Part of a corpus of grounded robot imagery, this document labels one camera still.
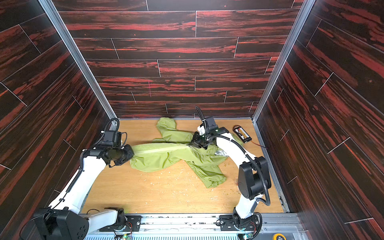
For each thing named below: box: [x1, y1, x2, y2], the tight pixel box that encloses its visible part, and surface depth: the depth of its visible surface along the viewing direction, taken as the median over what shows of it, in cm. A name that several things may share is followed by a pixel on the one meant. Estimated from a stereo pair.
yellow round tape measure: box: [272, 233, 287, 240], surface depth 70 cm
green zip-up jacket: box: [130, 117, 244, 189], surface depth 90 cm
